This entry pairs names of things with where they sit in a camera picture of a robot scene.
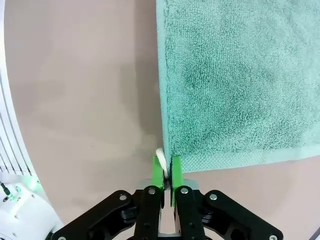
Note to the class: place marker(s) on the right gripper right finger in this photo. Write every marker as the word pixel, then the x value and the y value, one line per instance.
pixel 187 212

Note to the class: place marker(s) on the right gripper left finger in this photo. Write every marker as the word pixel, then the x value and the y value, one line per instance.
pixel 147 212

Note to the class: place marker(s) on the green terry towel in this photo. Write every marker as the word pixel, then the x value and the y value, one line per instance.
pixel 237 75

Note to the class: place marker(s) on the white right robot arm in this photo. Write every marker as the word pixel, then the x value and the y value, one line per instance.
pixel 25 215

